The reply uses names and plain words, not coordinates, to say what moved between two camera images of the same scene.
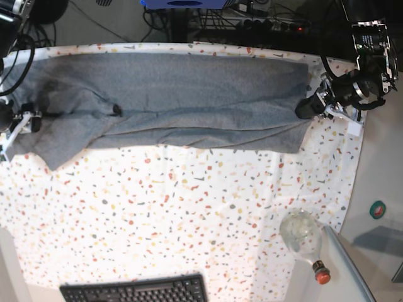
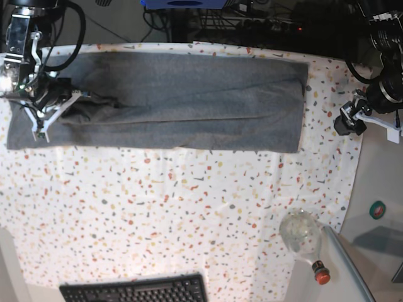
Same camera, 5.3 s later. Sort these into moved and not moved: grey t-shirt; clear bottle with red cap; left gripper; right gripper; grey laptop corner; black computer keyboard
Moved: right gripper; left gripper
Not moved: grey laptop corner; black computer keyboard; clear bottle with red cap; grey t-shirt
